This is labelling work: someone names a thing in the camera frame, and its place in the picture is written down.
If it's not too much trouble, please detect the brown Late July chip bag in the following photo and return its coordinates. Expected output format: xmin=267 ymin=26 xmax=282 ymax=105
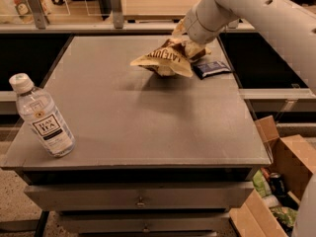
xmin=130 ymin=38 xmax=203 ymax=77

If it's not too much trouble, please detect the blue RXBAR blueberry bar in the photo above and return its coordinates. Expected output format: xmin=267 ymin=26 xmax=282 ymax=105
xmin=193 ymin=61 xmax=232 ymax=80

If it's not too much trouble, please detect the green snack bag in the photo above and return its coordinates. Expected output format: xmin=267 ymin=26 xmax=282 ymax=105
xmin=271 ymin=206 xmax=297 ymax=228

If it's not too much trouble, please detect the middle metal bracket post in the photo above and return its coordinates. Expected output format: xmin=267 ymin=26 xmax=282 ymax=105
xmin=111 ymin=0 xmax=124 ymax=29

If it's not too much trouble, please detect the clear plastic water bottle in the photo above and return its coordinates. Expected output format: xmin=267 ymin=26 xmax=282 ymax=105
xmin=9 ymin=73 xmax=75 ymax=158

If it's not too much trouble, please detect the grey upper drawer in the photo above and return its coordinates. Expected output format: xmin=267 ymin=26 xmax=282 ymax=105
xmin=25 ymin=182 xmax=253 ymax=211

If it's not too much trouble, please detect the grey drawer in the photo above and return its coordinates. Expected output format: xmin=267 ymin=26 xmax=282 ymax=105
xmin=59 ymin=212 xmax=229 ymax=233
xmin=25 ymin=182 xmax=253 ymax=211

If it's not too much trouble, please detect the grey lower drawer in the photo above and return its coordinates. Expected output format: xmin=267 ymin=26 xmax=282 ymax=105
xmin=59 ymin=212 xmax=229 ymax=233

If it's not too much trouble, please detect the orange labelled white bag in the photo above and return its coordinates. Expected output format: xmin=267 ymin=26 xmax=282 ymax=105
xmin=0 ymin=0 xmax=52 ymax=25

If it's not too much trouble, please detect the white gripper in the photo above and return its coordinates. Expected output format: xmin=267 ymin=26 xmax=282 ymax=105
xmin=172 ymin=5 xmax=223 ymax=59

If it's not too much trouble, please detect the open cardboard box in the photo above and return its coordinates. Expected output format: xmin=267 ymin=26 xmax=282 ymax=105
xmin=229 ymin=116 xmax=316 ymax=237

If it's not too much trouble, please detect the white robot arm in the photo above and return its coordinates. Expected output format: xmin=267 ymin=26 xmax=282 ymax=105
xmin=173 ymin=0 xmax=316 ymax=93

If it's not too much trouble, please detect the dark soda can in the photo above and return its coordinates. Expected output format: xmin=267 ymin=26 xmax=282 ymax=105
xmin=270 ymin=173 xmax=286 ymax=196

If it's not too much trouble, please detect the light green packet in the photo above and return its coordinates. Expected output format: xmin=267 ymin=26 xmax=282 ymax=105
xmin=253 ymin=170 xmax=272 ymax=198

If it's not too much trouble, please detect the left metal bracket post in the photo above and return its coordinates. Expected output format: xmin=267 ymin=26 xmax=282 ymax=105
xmin=28 ymin=0 xmax=47 ymax=30

